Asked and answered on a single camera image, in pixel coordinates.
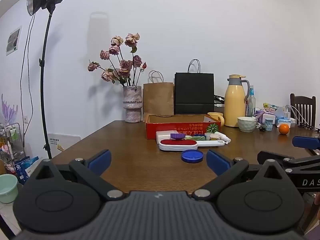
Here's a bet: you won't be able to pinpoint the green plastic basin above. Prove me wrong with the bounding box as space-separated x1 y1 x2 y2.
0 174 18 204

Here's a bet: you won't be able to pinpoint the glass bottle with blue cap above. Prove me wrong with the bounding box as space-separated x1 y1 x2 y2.
246 85 257 117

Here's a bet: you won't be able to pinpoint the purple wall sticker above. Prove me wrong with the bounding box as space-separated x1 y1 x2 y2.
1 94 18 123

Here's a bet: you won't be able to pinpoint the purple bag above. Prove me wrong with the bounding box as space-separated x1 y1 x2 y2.
254 109 268 124

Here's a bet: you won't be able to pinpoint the brown paper bag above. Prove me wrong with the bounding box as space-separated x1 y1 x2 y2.
143 70 175 120

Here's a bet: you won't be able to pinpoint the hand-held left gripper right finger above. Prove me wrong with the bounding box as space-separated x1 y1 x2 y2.
191 149 290 202

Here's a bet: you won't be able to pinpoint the wire storage rack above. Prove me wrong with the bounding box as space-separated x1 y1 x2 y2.
0 123 25 171

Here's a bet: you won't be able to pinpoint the black power cable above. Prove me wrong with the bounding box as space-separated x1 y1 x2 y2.
20 15 35 148

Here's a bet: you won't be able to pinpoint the black paper bag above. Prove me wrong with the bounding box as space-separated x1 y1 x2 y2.
174 59 215 115

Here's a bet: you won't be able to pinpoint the dark wooden chair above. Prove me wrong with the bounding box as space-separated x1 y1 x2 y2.
290 93 317 128

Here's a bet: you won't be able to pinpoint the blue round lid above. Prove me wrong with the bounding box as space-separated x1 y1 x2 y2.
181 149 203 163

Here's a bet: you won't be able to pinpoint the white plastic bottle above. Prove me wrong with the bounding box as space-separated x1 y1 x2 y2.
214 132 231 145

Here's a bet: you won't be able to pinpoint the white cables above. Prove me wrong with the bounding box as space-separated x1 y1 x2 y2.
285 104 311 126

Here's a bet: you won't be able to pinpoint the red cardboard box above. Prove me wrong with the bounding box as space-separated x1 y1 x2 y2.
145 114 221 140

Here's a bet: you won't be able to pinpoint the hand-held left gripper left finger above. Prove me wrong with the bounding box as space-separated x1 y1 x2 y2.
32 149 125 201

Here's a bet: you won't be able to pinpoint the blue tissue packet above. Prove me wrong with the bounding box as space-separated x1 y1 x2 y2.
275 118 292 128

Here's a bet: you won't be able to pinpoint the blue white package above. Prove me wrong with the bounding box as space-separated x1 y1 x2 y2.
14 156 39 185

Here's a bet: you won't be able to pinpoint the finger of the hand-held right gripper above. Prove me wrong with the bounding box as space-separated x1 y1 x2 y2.
257 151 320 172
292 135 320 156

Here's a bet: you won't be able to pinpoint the white dimpled bowl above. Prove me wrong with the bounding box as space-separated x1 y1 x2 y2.
237 116 258 133

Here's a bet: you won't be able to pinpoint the wall poster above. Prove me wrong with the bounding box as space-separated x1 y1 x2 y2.
5 25 23 56

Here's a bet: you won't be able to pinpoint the speckled ceramic vase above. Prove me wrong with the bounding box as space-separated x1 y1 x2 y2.
122 85 142 123

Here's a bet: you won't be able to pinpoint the yellow thermos jug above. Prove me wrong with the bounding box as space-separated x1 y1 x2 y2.
223 74 250 127

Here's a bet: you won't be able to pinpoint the white plastic box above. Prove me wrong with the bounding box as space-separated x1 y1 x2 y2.
156 130 178 145

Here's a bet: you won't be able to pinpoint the white wall heater panel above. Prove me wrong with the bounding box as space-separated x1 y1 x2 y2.
47 133 81 159

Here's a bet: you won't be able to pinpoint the yellow mug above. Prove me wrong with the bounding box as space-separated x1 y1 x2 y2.
207 112 225 127

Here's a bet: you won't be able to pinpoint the dried pink roses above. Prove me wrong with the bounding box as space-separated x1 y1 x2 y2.
87 32 148 87

